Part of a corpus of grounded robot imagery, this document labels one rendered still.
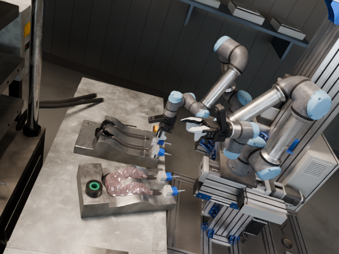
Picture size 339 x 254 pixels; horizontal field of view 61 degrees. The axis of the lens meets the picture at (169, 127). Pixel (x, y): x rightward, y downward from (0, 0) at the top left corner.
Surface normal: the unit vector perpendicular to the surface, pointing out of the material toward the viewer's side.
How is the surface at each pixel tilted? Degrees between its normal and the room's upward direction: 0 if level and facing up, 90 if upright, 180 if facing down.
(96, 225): 0
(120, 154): 90
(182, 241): 0
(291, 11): 90
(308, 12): 90
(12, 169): 0
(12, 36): 90
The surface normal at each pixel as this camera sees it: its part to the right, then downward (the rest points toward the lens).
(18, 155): 0.31, -0.76
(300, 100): -0.90, -0.03
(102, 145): 0.03, 0.61
